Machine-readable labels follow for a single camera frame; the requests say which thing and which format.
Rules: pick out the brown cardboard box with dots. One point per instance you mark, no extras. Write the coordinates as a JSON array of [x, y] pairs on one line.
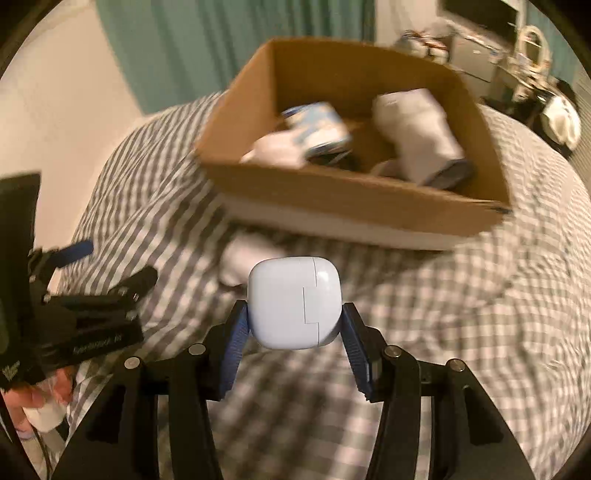
[[346, 207]]

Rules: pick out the blue and white tissue packet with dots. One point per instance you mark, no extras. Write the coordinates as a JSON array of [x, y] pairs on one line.
[[318, 125]]

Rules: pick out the narrow green curtain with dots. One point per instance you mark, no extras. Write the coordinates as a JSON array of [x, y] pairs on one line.
[[565, 60]]

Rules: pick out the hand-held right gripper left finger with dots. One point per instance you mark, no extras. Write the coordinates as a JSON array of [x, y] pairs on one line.
[[233, 350]]

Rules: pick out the white oval vanity mirror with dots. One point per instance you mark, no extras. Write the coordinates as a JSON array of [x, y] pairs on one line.
[[531, 44]]

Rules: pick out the small silver fridge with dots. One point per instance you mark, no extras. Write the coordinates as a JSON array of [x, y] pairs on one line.
[[475, 55]]

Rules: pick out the black wall television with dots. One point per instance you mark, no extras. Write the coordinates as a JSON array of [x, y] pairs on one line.
[[480, 11]]

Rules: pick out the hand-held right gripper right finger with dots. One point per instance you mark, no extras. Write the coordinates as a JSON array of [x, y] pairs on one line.
[[358, 350]]

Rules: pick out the white tape roll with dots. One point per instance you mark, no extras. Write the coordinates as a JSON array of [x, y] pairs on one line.
[[415, 131]]

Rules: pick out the green checked blanket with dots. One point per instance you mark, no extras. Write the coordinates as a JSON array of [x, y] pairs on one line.
[[461, 323]]

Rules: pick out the white charger case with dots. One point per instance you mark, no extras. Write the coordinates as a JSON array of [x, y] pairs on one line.
[[286, 300]]

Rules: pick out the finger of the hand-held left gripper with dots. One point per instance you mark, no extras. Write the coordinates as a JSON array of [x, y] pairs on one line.
[[74, 251], [131, 284]]

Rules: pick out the wide green curtain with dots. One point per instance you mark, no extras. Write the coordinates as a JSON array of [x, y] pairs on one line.
[[184, 46]]

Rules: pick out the person's left hand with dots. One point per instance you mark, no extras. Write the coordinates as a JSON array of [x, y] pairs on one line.
[[41, 401]]

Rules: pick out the white cloth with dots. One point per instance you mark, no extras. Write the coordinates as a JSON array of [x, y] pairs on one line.
[[244, 258], [277, 152]]

